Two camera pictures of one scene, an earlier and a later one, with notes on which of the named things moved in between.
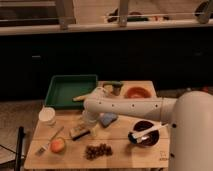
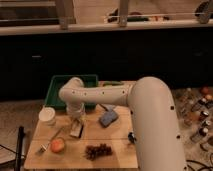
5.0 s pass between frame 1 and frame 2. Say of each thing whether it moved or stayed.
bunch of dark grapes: stayed
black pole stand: stayed
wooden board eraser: moved
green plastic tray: stayed
